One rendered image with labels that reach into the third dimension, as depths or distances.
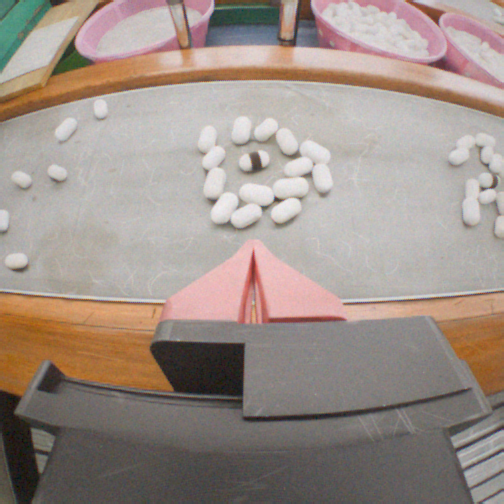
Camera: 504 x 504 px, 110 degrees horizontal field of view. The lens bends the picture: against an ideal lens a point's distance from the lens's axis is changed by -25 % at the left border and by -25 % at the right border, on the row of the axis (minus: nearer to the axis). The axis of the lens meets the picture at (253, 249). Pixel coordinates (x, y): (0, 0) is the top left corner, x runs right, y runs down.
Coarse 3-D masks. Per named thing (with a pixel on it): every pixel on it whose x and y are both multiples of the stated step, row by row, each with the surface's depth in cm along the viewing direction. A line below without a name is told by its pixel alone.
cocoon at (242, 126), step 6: (240, 120) 26; (246, 120) 26; (234, 126) 26; (240, 126) 25; (246, 126) 26; (234, 132) 25; (240, 132) 25; (246, 132) 25; (234, 138) 26; (240, 138) 25; (246, 138) 26; (240, 144) 27
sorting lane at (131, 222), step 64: (0, 128) 30; (128, 128) 28; (192, 128) 28; (320, 128) 28; (384, 128) 28; (448, 128) 28; (0, 192) 27; (64, 192) 26; (128, 192) 26; (192, 192) 26; (320, 192) 26; (384, 192) 26; (448, 192) 26; (0, 256) 24; (64, 256) 24; (128, 256) 24; (192, 256) 24; (320, 256) 24; (384, 256) 24; (448, 256) 24
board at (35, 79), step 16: (80, 0) 34; (96, 0) 34; (48, 16) 33; (64, 16) 32; (80, 16) 32; (64, 48) 30; (48, 64) 28; (16, 80) 28; (32, 80) 27; (0, 96) 27; (16, 96) 28
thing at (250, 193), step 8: (248, 184) 24; (240, 192) 24; (248, 192) 23; (256, 192) 23; (264, 192) 23; (272, 192) 24; (248, 200) 24; (256, 200) 24; (264, 200) 24; (272, 200) 24
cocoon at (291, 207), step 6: (294, 198) 24; (282, 204) 23; (288, 204) 23; (294, 204) 23; (300, 204) 24; (276, 210) 23; (282, 210) 23; (288, 210) 23; (294, 210) 23; (276, 216) 23; (282, 216) 23; (288, 216) 23; (282, 222) 24
